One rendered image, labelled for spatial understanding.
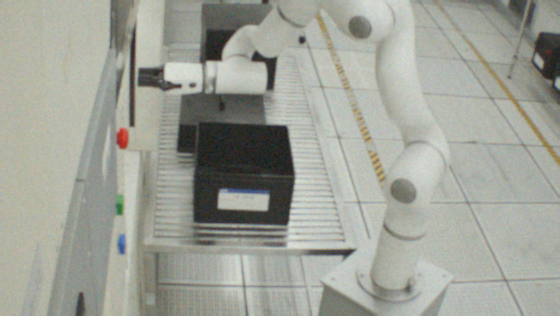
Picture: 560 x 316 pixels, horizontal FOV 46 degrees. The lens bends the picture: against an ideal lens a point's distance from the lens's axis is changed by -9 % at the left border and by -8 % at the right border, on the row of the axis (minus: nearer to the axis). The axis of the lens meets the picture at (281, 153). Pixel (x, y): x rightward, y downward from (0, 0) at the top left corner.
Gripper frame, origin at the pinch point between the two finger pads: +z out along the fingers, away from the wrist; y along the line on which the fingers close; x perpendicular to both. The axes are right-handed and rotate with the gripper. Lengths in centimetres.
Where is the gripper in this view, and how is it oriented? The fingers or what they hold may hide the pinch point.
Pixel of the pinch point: (145, 77)
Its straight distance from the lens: 183.9
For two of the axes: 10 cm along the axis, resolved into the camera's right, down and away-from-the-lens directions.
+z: -9.8, -0.1, -1.7
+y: -1.4, -5.5, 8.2
